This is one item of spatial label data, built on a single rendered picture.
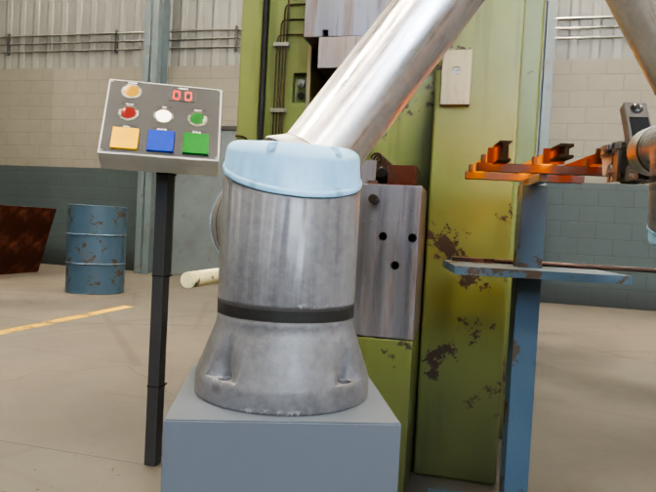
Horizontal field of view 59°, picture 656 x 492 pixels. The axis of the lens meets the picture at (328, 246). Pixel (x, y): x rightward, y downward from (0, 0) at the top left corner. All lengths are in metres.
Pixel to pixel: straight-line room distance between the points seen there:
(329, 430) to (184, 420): 0.13
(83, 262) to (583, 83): 6.07
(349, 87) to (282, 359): 0.40
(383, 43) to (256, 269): 0.40
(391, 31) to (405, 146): 1.42
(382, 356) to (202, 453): 1.20
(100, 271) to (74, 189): 3.62
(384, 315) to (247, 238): 1.16
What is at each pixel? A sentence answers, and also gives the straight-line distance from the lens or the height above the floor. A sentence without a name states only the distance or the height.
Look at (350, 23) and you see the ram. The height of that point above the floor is 1.40.
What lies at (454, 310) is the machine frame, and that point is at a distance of 1.89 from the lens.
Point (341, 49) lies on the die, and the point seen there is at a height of 1.33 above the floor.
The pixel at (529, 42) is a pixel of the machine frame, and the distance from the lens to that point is 2.43.
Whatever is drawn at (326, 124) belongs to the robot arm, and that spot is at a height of 0.92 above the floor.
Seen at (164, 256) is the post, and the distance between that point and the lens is 1.88.
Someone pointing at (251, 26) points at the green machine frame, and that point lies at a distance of 2.13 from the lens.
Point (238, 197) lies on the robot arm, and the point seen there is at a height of 0.81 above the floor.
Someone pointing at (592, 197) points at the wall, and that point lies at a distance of 7.77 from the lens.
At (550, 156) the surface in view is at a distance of 1.41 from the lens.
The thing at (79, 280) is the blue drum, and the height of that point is 0.13.
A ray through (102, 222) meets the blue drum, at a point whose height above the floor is 0.72.
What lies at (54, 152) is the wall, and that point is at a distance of 9.92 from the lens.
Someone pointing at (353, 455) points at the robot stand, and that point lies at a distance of 0.58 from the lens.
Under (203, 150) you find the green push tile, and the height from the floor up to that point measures 0.99.
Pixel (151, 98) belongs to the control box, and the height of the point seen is 1.15.
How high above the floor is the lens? 0.78
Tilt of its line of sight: 2 degrees down
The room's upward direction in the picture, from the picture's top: 3 degrees clockwise
